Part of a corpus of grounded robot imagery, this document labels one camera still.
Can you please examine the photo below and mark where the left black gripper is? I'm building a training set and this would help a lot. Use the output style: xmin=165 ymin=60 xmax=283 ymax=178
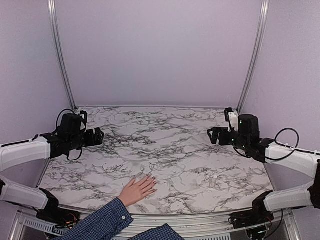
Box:
xmin=67 ymin=127 xmax=104 ymax=151

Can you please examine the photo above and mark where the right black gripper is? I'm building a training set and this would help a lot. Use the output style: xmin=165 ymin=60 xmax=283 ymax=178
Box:
xmin=207 ymin=127 xmax=250 ymax=152

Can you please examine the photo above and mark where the clear nail polish bottle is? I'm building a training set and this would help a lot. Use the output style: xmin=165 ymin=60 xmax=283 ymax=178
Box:
xmin=209 ymin=175 xmax=218 ymax=188

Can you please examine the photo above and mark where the blue checkered sleeve forearm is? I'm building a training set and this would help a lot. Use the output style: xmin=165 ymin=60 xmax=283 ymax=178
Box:
xmin=57 ymin=198 xmax=133 ymax=240

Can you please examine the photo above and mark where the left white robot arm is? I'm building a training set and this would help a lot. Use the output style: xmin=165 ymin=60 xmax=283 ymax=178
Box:
xmin=0 ymin=109 xmax=105 ymax=223

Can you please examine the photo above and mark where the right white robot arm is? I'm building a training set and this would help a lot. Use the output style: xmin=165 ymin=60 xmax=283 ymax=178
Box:
xmin=206 ymin=111 xmax=320 ymax=224

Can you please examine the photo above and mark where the person's bare hand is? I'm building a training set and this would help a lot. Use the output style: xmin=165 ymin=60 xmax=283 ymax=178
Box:
xmin=117 ymin=175 xmax=157 ymax=207

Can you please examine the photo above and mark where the blue checkered shirt body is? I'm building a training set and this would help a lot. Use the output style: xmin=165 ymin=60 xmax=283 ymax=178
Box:
xmin=130 ymin=224 xmax=184 ymax=240

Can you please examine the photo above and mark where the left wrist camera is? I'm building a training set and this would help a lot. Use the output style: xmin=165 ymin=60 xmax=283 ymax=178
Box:
xmin=76 ymin=110 xmax=88 ymax=124

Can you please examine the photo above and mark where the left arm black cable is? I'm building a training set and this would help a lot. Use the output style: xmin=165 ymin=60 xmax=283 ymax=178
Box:
xmin=55 ymin=108 xmax=84 ymax=161

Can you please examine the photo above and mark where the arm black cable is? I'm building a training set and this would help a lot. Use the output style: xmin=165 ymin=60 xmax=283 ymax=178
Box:
xmin=55 ymin=108 xmax=84 ymax=161
xmin=264 ymin=127 xmax=300 ymax=161

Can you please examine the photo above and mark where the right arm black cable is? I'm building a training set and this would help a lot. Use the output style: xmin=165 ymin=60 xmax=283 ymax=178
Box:
xmin=264 ymin=127 xmax=300 ymax=161

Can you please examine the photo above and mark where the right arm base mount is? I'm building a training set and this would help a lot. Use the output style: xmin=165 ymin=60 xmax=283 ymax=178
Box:
xmin=228 ymin=209 xmax=274 ymax=229

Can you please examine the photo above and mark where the front aluminium rail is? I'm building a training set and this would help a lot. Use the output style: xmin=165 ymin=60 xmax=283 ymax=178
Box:
xmin=1 ymin=208 xmax=301 ymax=240

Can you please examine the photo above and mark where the right aluminium frame post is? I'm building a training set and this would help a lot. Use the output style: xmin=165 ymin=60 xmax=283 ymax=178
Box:
xmin=236 ymin=0 xmax=270 ymax=113

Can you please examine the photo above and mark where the aluminium frame post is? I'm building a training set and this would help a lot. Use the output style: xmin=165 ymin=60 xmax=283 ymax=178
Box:
xmin=236 ymin=0 xmax=270 ymax=113
xmin=47 ymin=0 xmax=77 ymax=110

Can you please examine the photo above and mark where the left aluminium frame post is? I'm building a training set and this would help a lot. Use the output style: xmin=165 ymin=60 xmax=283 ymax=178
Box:
xmin=47 ymin=0 xmax=77 ymax=110

